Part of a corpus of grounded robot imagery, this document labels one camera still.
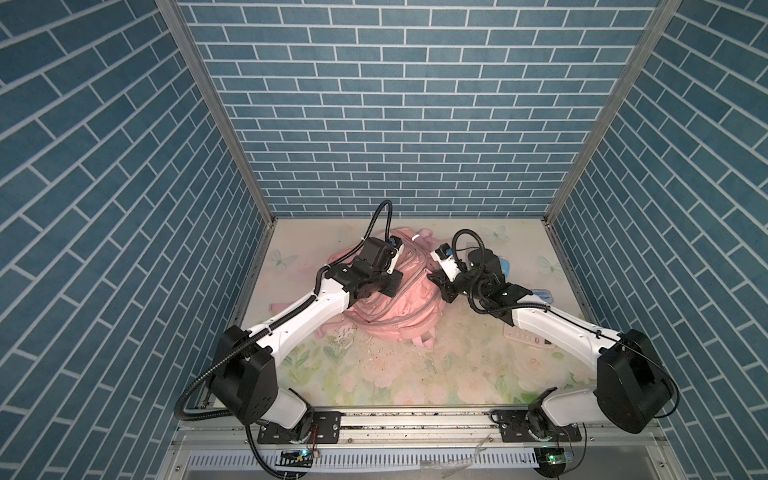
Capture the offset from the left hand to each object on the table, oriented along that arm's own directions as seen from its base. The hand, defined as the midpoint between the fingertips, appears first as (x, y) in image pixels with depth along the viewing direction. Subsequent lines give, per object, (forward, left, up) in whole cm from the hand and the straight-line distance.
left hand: (398, 275), depth 83 cm
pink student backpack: (-9, -4, -3) cm, 11 cm away
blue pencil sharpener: (+12, -38, -12) cm, 41 cm away
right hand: (+1, -8, +2) cm, 8 cm away
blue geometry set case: (+3, -49, -15) cm, 52 cm away
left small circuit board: (-40, +26, -20) cm, 51 cm away
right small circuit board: (-42, -36, -17) cm, 58 cm away
